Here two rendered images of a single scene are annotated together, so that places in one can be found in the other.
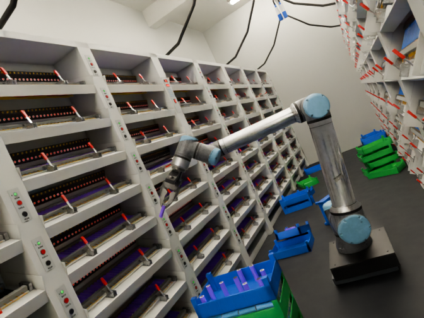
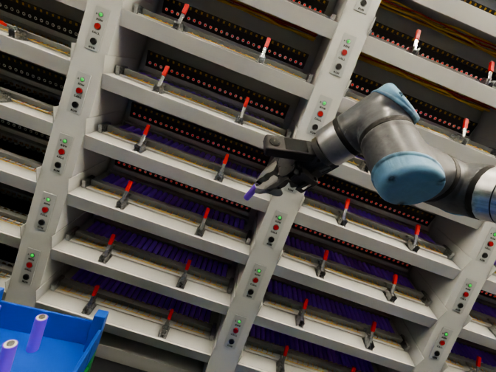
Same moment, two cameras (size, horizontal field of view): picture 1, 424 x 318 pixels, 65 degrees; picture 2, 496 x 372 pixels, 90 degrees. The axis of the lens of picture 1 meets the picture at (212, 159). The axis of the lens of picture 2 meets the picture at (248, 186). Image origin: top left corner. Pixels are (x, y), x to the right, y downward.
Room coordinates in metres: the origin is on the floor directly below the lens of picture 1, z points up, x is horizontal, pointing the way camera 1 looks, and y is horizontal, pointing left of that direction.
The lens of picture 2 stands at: (1.29, -0.25, 0.84)
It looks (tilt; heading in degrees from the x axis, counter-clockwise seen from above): 6 degrees down; 60
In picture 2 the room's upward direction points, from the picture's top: 20 degrees clockwise
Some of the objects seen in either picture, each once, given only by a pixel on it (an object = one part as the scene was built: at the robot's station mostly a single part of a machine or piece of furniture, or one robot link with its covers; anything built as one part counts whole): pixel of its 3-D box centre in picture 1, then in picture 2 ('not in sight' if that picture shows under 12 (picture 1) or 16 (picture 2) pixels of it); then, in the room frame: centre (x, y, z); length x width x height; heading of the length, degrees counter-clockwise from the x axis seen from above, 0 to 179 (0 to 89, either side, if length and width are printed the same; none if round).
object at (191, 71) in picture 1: (224, 150); not in sight; (3.10, -0.14, 0.88); 0.20 x 0.09 x 1.75; 64
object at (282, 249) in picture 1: (291, 245); not in sight; (2.44, -0.27, 0.04); 0.30 x 0.20 x 0.08; 64
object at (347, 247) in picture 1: (350, 236); not in sight; (1.79, -0.51, 0.19); 0.19 x 0.19 x 0.10
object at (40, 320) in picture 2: (211, 293); (37, 332); (1.26, 0.22, 0.44); 0.02 x 0.02 x 0.06
